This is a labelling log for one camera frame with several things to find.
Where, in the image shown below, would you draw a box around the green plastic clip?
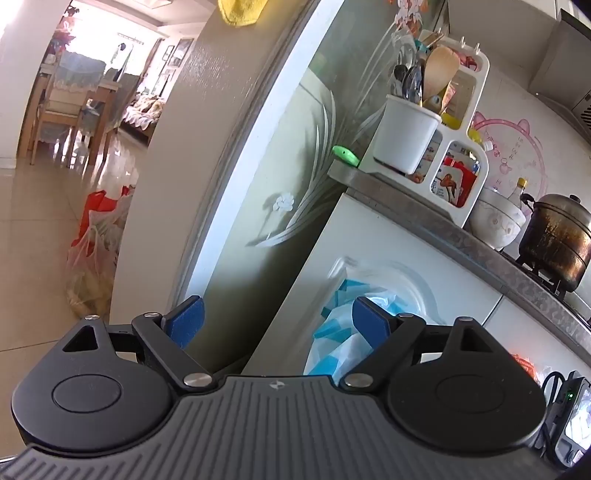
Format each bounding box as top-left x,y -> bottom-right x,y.
332,145 -> 361,168

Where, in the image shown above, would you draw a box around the metal spoons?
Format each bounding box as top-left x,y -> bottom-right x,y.
393,64 -> 424,104

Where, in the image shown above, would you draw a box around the group of framed wall pictures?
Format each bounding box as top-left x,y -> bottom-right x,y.
159,37 -> 195,86

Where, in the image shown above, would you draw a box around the wooden spatula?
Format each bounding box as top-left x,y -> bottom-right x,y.
422,46 -> 461,114

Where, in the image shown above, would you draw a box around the steel range hood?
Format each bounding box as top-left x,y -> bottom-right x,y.
529,9 -> 591,125

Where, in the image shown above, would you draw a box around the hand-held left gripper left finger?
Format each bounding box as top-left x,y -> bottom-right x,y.
60,295 -> 215,394

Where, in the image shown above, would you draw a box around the grey stone kitchen counter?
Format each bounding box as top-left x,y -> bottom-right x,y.
328,161 -> 591,342

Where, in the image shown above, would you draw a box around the pink wall sticker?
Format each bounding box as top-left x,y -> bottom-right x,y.
471,111 -> 548,204

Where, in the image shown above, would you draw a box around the grey floral refrigerator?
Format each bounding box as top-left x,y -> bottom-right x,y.
108,0 -> 451,384

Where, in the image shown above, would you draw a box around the clear plastic bag of goods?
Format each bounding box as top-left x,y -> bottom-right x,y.
65,185 -> 139,319

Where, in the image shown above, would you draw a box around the white utensil rack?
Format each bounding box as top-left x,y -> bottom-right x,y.
358,39 -> 491,229

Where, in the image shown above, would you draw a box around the red white seasoning packet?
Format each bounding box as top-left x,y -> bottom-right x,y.
431,157 -> 481,206

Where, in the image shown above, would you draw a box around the large white floral bowl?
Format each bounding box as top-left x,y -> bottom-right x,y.
470,187 -> 527,251

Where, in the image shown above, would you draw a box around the orange food packet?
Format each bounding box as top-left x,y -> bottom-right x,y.
510,353 -> 539,384

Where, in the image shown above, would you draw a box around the white kitchen base cabinet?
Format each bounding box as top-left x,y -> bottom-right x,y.
240,191 -> 591,402

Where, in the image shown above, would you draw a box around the yellow cloth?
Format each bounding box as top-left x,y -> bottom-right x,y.
218,0 -> 264,26

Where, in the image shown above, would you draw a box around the steel stock pot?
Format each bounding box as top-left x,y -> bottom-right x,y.
517,194 -> 591,294

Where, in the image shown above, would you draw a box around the blue checkered tablecloth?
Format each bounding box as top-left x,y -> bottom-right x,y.
302,277 -> 444,377

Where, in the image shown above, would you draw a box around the white utensil cup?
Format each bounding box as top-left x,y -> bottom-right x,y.
372,95 -> 443,176

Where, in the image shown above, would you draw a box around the dining chair with table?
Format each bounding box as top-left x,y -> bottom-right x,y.
28,60 -> 123,162

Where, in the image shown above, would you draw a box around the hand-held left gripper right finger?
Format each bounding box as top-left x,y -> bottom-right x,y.
341,296 -> 492,391

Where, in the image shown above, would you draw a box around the red plastic bag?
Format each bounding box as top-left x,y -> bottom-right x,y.
69,189 -> 139,250

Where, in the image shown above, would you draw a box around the floral covered sofa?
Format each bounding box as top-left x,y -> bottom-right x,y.
121,92 -> 166,139

